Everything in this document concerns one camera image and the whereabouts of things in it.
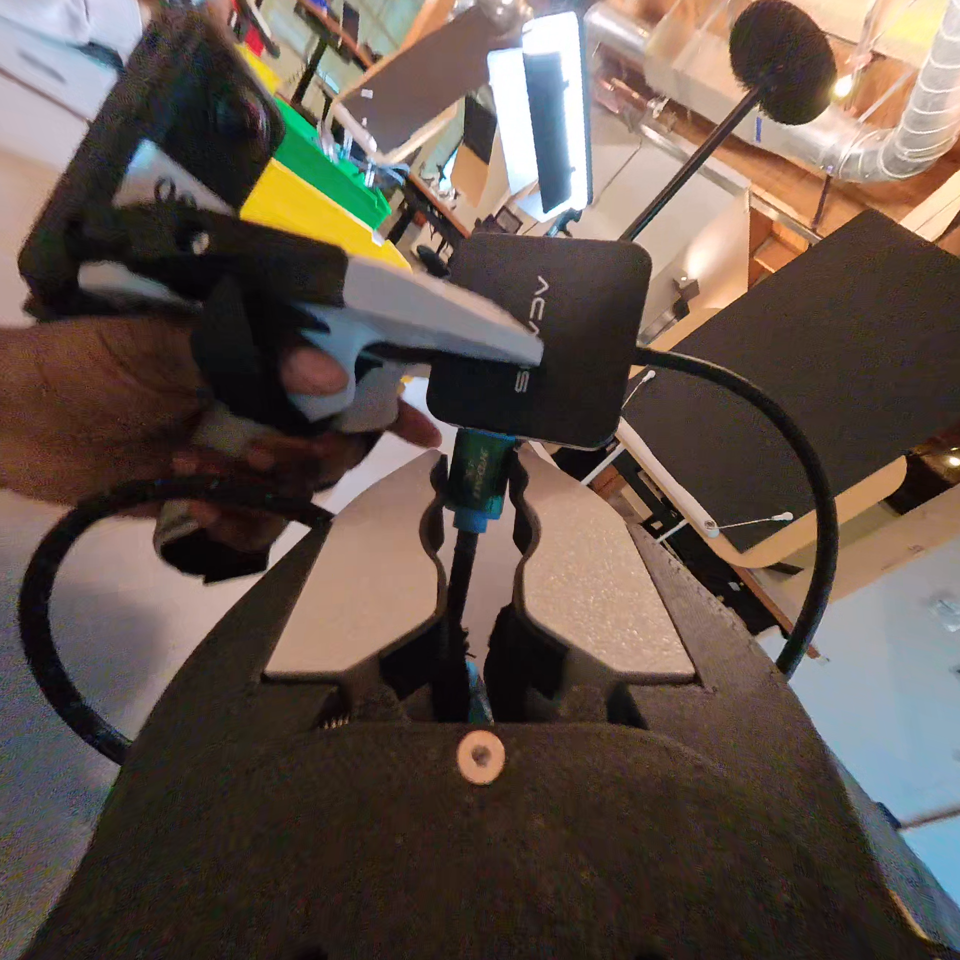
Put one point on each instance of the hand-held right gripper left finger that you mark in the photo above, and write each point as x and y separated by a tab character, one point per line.
360	592

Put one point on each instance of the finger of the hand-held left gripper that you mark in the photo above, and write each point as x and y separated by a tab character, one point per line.
435	315

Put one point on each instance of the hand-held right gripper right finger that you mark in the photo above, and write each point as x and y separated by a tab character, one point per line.
600	600

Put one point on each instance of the black square adapter hub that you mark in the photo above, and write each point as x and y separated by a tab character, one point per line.
570	337

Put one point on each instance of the yellow plastic bin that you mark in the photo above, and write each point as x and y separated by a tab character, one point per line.
300	210

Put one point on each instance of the person's left hand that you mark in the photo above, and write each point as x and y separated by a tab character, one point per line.
90	405

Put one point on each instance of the small cardboard box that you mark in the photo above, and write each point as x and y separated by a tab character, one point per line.
472	165

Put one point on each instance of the green plastic bin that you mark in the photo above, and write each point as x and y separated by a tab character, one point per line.
330	165

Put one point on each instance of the black panel wooden edge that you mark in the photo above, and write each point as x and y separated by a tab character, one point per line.
427	82

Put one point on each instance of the LED light panel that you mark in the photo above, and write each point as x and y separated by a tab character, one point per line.
555	112

